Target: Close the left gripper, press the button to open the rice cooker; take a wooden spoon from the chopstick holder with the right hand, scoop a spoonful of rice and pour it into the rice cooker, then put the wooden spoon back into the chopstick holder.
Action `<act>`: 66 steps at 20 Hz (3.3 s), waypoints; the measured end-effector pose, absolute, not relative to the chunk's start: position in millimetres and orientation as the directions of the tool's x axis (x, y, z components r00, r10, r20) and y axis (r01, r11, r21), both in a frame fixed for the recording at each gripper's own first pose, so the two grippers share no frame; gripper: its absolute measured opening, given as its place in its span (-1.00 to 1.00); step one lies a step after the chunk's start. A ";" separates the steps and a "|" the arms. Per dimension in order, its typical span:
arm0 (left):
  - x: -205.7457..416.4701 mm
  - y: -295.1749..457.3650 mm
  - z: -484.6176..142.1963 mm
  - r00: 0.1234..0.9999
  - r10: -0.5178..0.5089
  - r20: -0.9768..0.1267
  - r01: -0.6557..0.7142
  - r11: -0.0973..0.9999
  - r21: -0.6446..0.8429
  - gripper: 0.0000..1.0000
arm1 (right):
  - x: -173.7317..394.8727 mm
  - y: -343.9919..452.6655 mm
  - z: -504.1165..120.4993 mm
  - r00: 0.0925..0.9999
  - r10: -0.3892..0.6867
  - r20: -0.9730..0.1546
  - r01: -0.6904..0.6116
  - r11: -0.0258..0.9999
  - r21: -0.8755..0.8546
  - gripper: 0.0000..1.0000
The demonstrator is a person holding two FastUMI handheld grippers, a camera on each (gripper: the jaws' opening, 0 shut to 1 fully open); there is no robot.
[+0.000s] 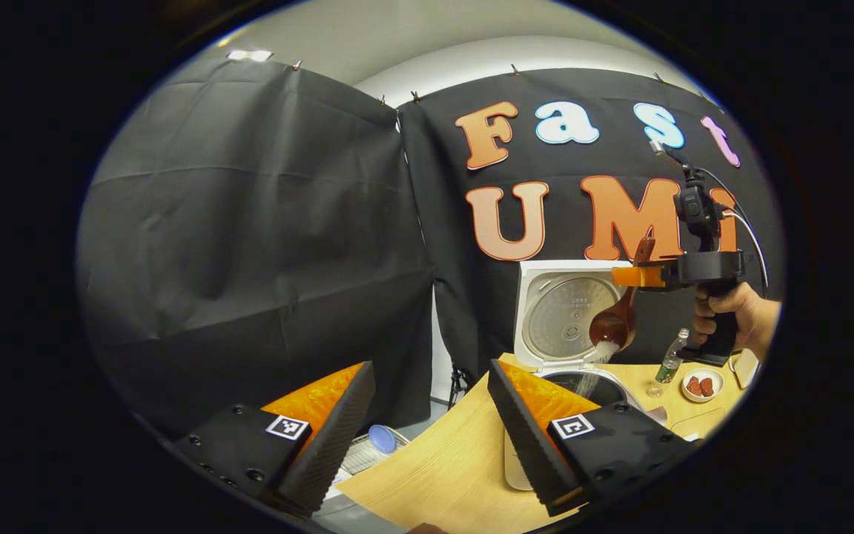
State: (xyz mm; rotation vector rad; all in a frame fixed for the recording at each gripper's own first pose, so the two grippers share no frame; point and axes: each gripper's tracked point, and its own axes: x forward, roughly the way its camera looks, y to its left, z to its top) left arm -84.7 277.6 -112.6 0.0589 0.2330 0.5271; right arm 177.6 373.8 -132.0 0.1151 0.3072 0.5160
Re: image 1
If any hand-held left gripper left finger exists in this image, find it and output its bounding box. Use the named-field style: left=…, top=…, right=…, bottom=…
left=173, top=361, right=377, bottom=518

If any clear rice container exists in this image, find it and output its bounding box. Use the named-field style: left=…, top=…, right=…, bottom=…
left=668, top=406, right=728, bottom=442

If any clear plastic water bottle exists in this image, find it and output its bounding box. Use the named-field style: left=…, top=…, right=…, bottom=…
left=646, top=328, right=691, bottom=399

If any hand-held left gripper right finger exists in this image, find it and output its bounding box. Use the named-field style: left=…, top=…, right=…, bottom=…
left=486, top=359, right=698, bottom=518

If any wire basket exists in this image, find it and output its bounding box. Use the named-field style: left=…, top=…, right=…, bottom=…
left=338, top=432, right=411, bottom=477

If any white rice cooker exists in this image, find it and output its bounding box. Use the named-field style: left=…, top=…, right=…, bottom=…
left=503, top=260, right=669, bottom=492

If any hand-held gripper cable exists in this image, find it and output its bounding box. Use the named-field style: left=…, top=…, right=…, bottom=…
left=649, top=141, right=770, bottom=299

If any dark wooden spoon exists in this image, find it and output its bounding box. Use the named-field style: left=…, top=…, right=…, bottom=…
left=589, top=237, right=656, bottom=351

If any black stand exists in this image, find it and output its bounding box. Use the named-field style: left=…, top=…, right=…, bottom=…
left=446, top=363, right=474, bottom=410

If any white round plate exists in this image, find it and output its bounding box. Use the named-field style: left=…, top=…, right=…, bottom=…
left=682, top=369, right=724, bottom=403

